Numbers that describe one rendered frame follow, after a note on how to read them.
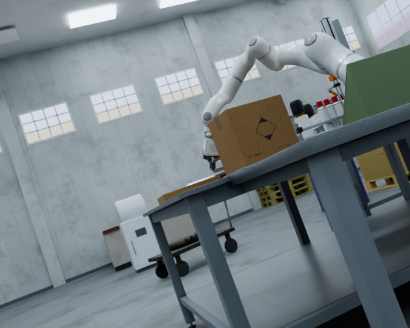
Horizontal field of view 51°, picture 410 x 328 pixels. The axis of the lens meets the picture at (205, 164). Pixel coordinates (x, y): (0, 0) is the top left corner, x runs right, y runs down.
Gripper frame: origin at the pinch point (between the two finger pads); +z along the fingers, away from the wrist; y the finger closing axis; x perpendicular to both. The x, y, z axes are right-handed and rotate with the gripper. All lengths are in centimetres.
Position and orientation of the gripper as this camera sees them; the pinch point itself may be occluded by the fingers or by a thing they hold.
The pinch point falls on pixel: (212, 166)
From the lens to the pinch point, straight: 227.8
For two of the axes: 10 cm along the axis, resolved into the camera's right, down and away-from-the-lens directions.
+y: 9.7, 0.3, 2.3
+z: 0.1, 9.9, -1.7
